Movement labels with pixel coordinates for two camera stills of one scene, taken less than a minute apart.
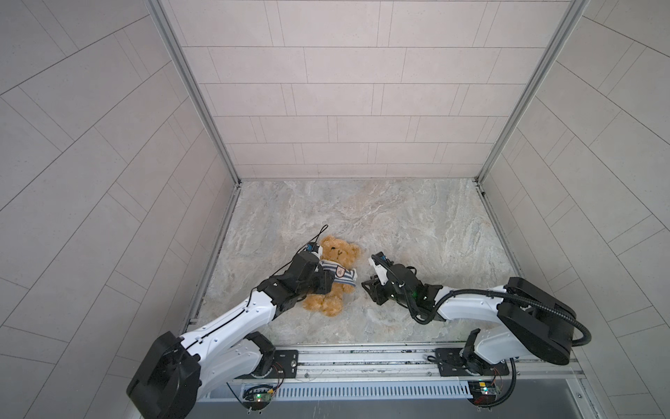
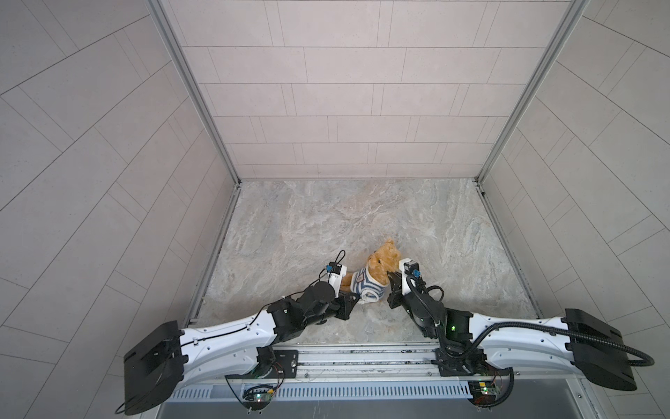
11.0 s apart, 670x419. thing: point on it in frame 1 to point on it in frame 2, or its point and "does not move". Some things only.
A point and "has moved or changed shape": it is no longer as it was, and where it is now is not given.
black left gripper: x=324 y=284 to x=342 y=305
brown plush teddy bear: x=341 y=256 to x=380 y=263
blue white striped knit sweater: x=343 y=275 has moved or changed shape
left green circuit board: x=257 y=397 does not move
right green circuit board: x=483 y=393 does not move
